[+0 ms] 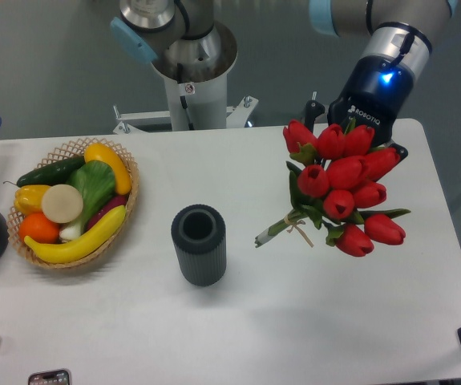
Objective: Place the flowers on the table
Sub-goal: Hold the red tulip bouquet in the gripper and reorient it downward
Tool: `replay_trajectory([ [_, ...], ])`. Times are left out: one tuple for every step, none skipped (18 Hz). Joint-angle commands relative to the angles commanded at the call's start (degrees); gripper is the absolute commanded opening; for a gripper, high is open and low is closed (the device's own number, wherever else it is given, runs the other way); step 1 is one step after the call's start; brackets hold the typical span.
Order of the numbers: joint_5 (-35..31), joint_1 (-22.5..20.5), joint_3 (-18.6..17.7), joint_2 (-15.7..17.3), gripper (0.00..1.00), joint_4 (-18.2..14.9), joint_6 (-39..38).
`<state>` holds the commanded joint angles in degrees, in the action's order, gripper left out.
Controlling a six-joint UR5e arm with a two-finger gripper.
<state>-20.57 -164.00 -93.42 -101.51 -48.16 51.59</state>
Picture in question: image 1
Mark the red tulip bouquet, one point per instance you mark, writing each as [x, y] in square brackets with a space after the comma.
[334, 182]

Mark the purple eggplant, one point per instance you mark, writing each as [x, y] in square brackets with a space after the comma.
[112, 203]

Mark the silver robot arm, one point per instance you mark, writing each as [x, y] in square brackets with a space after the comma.
[402, 37]

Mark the beige round onion slice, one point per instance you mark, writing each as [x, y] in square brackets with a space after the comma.
[62, 203]

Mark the green bok choy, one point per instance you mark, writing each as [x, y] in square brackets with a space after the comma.
[96, 183]

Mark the yellow banana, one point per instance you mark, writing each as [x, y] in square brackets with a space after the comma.
[86, 244]

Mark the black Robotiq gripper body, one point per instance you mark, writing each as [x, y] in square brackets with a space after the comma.
[373, 94]

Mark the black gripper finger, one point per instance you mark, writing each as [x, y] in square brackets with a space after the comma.
[401, 150]
[313, 109]

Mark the orange fruit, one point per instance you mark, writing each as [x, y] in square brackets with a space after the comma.
[40, 228]

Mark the yellow squash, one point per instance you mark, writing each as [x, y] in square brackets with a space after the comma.
[104, 153]

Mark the dark grey ribbed vase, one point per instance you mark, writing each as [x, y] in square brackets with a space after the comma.
[199, 237]

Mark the yellow bell pepper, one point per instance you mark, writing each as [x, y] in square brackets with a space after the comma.
[28, 199]

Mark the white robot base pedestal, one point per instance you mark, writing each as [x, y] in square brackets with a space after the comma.
[192, 52]

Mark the smartphone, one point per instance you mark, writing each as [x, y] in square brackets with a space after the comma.
[51, 377]

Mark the green cucumber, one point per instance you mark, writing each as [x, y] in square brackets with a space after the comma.
[51, 174]

